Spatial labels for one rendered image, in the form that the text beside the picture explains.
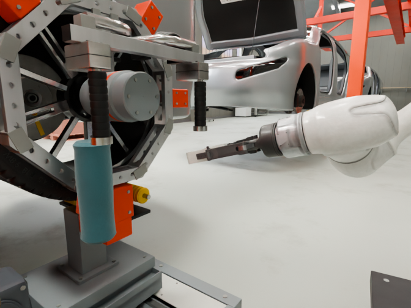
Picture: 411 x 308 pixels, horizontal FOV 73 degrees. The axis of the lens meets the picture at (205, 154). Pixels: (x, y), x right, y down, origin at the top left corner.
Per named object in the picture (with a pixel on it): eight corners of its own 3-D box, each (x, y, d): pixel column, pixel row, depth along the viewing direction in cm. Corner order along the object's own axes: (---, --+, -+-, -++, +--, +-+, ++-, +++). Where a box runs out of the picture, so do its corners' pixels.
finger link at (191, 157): (213, 159, 67) (211, 160, 66) (189, 164, 70) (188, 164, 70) (210, 147, 67) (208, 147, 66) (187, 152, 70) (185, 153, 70)
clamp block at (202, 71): (186, 81, 89) (186, 64, 88) (209, 80, 84) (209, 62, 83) (175, 80, 85) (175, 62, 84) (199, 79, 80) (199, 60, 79)
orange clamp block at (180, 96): (158, 107, 108) (174, 107, 116) (174, 107, 104) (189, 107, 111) (158, 88, 107) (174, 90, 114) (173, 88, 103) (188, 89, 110)
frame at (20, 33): (162, 167, 112) (158, 22, 102) (175, 169, 108) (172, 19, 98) (7, 207, 69) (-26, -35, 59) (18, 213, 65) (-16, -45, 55)
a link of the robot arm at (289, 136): (298, 112, 54) (268, 119, 57) (307, 157, 54) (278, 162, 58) (307, 111, 62) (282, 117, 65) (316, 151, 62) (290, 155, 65)
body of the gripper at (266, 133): (283, 120, 65) (247, 129, 70) (271, 123, 57) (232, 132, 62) (290, 152, 65) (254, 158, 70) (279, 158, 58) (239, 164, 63)
